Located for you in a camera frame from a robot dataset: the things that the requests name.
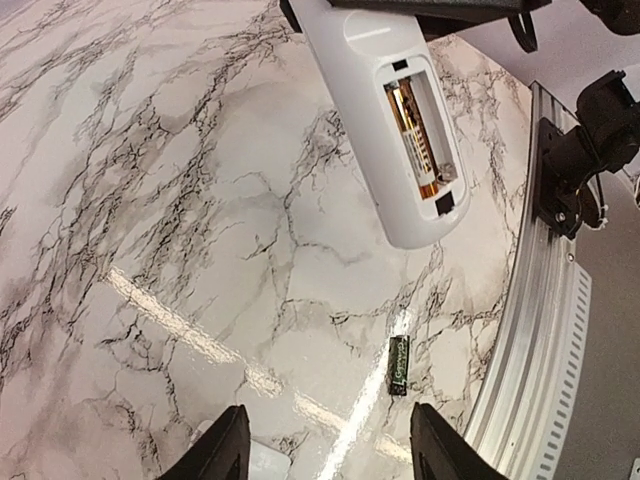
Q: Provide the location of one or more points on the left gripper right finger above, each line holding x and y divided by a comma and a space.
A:
440, 453

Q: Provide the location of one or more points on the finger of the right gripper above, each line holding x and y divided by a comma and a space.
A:
474, 12

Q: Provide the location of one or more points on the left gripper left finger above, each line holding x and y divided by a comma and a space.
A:
222, 452

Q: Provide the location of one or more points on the white battery cover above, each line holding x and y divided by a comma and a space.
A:
265, 462

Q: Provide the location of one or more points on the white remote control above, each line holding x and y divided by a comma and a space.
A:
357, 52

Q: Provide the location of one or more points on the black green AAA battery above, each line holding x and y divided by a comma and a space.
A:
398, 365

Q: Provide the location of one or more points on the gold AAA battery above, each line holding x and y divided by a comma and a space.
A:
413, 133

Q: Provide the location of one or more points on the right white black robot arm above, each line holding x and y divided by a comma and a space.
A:
607, 137

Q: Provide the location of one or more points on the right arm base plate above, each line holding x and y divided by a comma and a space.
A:
561, 199

